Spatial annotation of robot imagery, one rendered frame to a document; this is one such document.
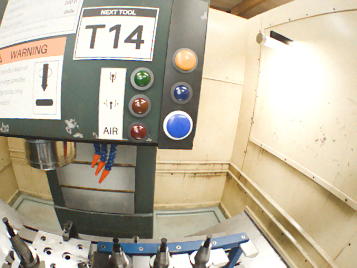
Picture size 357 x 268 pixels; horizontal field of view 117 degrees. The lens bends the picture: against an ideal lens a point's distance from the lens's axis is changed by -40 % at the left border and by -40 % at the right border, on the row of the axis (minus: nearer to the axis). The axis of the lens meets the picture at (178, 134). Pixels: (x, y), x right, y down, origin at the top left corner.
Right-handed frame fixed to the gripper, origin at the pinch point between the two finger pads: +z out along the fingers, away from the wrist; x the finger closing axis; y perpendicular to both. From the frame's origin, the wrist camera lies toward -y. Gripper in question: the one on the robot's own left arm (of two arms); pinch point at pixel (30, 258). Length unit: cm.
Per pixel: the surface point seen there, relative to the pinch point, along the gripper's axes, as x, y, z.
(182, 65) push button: 30.6, -38.3, 2.4
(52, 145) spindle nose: 6.2, -21.8, 17.1
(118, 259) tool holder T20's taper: 21.1, 3.2, 7.2
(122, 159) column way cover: 18, 3, 66
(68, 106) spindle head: 17.0, -32.7, 3.2
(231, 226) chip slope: 89, 51, 59
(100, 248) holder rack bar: 15.3, 6.9, 13.1
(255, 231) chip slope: 99, 46, 45
